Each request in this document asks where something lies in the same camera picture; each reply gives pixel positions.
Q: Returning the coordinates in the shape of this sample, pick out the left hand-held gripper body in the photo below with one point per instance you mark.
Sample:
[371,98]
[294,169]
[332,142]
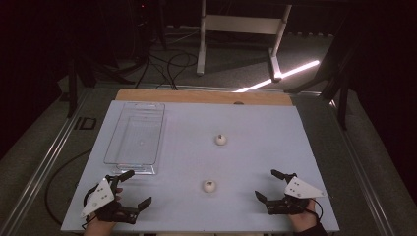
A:
[98,198]

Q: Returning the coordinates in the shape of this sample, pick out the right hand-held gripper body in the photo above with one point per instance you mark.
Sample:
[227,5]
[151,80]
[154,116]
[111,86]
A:
[301,190]

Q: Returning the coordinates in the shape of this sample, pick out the clear plastic container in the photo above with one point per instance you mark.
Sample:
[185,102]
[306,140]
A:
[137,141]

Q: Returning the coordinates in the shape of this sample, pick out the white ping-pong ball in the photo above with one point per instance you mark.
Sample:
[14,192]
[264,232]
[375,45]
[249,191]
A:
[208,186]
[220,140]

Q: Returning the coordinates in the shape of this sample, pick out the person's left hand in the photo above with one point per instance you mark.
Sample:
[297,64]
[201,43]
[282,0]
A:
[98,227]

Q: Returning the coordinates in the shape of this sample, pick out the person's right hand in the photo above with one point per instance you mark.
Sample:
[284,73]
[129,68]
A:
[303,221]

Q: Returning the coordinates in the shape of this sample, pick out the dark metal stand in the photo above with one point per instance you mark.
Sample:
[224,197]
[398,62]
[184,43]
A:
[342,95]
[73,85]

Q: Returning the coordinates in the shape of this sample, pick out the dark equipment with red light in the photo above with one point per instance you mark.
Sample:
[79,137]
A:
[144,19]

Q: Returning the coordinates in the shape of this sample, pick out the aluminium floor rail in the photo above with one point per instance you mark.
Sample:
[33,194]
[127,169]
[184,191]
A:
[49,157]
[364,170]

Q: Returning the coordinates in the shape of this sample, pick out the white metal desk frame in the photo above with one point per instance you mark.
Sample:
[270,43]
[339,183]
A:
[242,24]

